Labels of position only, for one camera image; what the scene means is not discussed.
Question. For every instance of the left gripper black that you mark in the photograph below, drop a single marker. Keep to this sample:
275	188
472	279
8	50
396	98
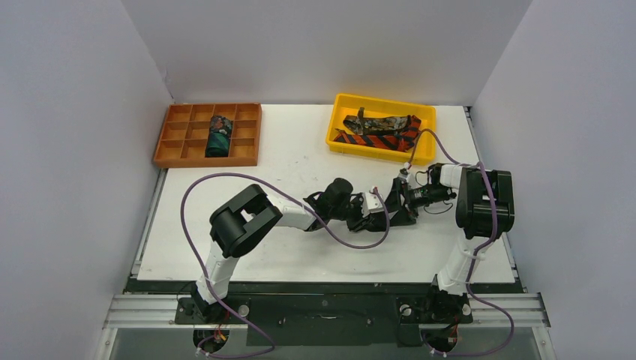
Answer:
360	222

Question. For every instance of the yellow plastic tray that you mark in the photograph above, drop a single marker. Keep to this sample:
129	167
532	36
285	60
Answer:
348	104

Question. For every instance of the aluminium frame rail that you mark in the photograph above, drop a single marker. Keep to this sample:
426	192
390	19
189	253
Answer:
159	312

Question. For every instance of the orange black striped tie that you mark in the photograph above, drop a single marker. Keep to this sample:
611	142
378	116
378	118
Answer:
401	142

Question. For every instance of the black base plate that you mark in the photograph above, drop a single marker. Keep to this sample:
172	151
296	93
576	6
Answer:
333	314

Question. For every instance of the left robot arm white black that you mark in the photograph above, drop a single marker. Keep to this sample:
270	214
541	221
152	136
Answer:
242	222

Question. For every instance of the navy striped tie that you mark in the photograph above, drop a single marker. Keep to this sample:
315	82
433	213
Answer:
400	218

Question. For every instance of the rolled green patterned tie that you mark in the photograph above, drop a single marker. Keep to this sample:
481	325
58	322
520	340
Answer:
219	134

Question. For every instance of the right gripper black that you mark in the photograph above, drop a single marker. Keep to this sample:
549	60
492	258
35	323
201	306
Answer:
408	197

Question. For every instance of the orange wooden divider tray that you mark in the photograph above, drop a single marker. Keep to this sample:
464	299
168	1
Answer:
183	137

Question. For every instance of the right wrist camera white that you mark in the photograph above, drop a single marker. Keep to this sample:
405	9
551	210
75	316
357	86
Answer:
404	175

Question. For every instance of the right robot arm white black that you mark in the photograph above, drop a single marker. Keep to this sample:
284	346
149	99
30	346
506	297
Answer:
484	210

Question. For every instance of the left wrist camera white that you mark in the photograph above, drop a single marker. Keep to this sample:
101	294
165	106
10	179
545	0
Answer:
371	203

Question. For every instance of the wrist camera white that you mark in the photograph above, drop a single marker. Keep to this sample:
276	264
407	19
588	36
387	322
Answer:
371	203
404	175

